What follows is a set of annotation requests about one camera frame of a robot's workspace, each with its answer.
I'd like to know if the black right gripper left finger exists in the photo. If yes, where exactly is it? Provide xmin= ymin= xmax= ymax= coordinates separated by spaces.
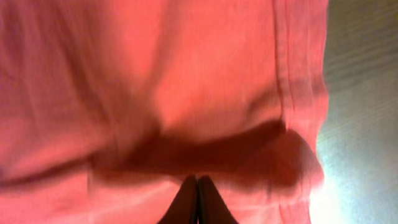
xmin=158 ymin=175 xmax=198 ymax=224

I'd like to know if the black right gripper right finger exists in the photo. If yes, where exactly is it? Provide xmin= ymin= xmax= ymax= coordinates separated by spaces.
xmin=198 ymin=176 xmax=238 ymax=224

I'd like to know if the red McKinney Boyd t-shirt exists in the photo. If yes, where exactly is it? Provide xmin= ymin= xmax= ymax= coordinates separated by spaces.
xmin=1 ymin=0 xmax=328 ymax=223

